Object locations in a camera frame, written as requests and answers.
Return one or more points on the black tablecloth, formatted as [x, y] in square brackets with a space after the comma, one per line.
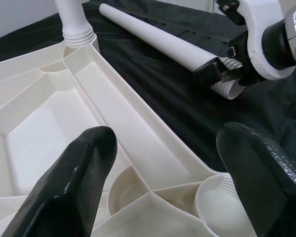
[175, 81]

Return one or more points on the white plastic children table top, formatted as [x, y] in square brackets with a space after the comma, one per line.
[39, 123]

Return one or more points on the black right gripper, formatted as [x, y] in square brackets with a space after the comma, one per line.
[241, 61]

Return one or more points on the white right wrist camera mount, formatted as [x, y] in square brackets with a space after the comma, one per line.
[256, 37]

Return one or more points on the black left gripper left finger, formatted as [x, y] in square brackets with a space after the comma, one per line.
[71, 192]

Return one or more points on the white plastic table leg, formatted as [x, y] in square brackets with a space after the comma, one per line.
[162, 42]
[72, 22]

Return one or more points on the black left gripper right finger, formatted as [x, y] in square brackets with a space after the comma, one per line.
[269, 187]

